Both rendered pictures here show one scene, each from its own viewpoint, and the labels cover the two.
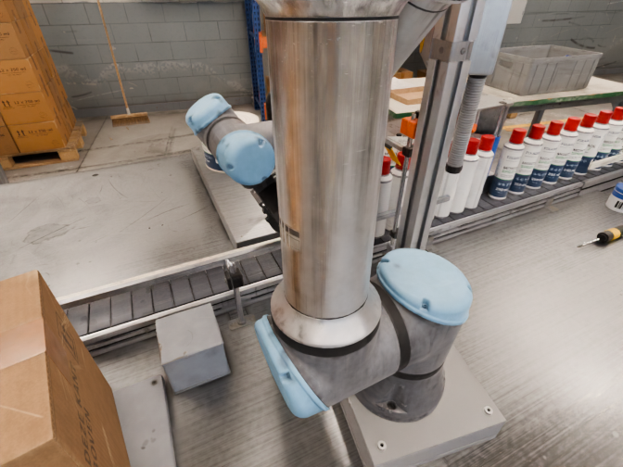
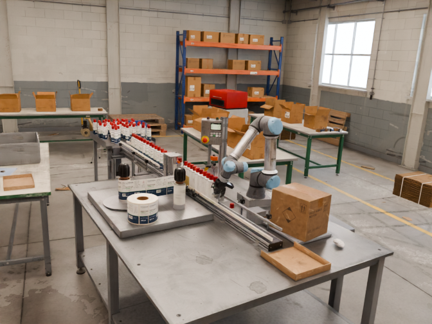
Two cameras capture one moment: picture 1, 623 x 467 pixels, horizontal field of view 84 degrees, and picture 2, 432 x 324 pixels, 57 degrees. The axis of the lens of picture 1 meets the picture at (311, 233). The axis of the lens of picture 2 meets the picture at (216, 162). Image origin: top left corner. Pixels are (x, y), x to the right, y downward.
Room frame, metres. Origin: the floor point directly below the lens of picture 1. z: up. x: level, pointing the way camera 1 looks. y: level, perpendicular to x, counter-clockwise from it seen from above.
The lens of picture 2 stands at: (0.99, 2.76, 1.95)
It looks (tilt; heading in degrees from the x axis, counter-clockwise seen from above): 15 degrees down; 263
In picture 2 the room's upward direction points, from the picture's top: 3 degrees clockwise
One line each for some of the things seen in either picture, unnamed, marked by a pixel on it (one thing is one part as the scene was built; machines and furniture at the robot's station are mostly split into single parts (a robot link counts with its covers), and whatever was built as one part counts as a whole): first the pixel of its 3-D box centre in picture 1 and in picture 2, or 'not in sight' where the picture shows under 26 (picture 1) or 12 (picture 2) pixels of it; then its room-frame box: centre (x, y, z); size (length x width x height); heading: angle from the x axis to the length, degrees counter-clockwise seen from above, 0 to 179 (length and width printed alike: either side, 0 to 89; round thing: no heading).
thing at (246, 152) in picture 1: (250, 149); (238, 166); (0.51, 0.09, 1.19); 0.11 x 0.11 x 0.08; 27
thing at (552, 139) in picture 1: (543, 156); not in sight; (0.97, -0.69, 0.98); 0.05 x 0.05 x 0.20
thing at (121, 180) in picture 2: not in sight; (124, 182); (1.32, -0.01, 1.04); 0.09 x 0.09 x 0.29
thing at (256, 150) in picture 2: not in sight; (254, 141); (-0.03, -1.89, 0.97); 0.51 x 0.39 x 0.37; 22
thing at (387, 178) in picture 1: (378, 198); (204, 184); (0.72, -0.16, 0.98); 0.05 x 0.05 x 0.20
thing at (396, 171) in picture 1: (398, 193); (200, 181); (0.75, -0.21, 0.98); 0.05 x 0.05 x 0.20
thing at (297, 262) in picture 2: not in sight; (294, 259); (0.28, 0.79, 0.85); 0.30 x 0.26 x 0.04; 115
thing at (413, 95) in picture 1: (418, 94); (18, 181); (2.30, -0.68, 0.82); 0.34 x 0.24 x 0.03; 112
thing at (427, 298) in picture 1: (412, 308); (258, 175); (0.31, -0.13, 1.06); 0.13 x 0.12 x 0.14; 117
